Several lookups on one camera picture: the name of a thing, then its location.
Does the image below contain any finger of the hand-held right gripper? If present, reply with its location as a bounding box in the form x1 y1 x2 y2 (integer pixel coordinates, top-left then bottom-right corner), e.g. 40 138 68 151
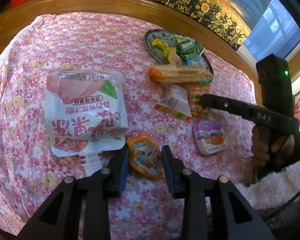
199 94 255 121

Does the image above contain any purple mint tin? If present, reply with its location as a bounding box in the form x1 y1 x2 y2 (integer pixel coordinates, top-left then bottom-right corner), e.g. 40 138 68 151
192 120 227 157

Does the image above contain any pink jelly pouch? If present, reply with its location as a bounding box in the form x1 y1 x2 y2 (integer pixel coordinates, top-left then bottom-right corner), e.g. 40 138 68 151
44 70 129 178

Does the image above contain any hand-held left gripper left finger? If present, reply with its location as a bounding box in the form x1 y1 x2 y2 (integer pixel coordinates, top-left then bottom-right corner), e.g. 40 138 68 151
15 146 130 240

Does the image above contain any yellow snack packet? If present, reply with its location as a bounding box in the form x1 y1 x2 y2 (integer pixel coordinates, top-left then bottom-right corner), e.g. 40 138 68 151
162 45 177 63

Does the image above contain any black cable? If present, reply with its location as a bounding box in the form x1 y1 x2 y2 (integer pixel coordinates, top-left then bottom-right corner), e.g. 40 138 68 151
262 182 300 222

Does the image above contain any person's right forearm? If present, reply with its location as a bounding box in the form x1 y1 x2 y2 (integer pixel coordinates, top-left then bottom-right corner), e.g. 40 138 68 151
234 130 300 212

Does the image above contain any long orange cracker packet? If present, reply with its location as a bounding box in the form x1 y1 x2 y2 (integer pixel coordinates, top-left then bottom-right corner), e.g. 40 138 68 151
149 64 213 85

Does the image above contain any colourful gummy packet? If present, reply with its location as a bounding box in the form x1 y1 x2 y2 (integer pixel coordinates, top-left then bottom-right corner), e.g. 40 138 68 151
187 79 213 118

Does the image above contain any pink floral cloth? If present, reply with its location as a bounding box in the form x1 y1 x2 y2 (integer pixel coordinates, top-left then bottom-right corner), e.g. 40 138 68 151
0 12 262 236

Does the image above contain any person's right hand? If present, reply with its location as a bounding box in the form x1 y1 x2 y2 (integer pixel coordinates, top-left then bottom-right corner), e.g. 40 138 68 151
251 126 294 180

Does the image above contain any small pink candy packet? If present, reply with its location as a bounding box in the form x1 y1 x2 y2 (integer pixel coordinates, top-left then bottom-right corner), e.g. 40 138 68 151
169 53 182 66

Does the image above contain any blue zip bag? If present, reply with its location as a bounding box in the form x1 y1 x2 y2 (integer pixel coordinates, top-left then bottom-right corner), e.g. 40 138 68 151
186 56 202 67

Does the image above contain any window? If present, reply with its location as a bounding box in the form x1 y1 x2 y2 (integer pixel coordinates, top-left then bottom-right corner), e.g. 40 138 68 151
246 0 300 58

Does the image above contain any orange jelly cup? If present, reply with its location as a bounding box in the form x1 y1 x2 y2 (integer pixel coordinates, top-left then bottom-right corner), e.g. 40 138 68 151
126 133 165 178

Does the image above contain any rainbow striped clear packet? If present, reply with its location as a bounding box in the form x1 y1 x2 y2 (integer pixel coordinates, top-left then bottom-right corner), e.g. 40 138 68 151
154 85 192 122

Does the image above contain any large green pea packet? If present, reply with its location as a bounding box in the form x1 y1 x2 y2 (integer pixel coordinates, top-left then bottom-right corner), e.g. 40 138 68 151
177 41 203 56

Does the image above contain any blue patterned plate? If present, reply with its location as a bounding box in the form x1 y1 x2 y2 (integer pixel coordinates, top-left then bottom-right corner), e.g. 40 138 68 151
144 29 213 73

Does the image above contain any small yellow wrapped candy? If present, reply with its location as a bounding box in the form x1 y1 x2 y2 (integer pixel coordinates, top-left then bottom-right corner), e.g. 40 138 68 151
152 38 166 51

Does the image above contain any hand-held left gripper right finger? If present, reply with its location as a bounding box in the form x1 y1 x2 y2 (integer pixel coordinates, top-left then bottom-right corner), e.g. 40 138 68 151
161 145 275 240

